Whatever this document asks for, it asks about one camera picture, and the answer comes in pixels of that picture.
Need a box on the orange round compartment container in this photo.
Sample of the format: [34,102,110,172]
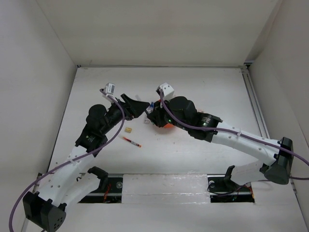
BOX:
[161,110,206,130]

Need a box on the purple cable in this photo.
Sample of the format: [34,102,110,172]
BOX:
[9,88,126,232]
[158,88,309,181]

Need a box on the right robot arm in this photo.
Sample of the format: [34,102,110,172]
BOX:
[147,96,293,190]

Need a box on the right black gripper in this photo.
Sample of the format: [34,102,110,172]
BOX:
[147,97,190,131]

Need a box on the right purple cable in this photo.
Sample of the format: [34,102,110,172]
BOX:
[158,88,309,181]

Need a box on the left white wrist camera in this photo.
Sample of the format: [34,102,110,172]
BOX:
[103,83,115,97]

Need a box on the clear blue-cap spray bottle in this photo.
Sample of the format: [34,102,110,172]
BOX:
[144,101,154,124]

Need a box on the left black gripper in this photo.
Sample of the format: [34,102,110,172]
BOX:
[100,94,149,134]

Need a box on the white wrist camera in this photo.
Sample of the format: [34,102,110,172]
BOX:
[156,83,174,101]
[103,83,115,97]

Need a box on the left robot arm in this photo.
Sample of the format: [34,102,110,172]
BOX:
[23,94,150,232]

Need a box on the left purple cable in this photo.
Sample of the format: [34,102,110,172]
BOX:
[9,88,126,232]

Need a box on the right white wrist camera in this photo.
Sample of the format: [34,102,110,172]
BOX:
[156,83,174,101]

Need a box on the aluminium frame rail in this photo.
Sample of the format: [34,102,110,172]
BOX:
[239,63,270,139]

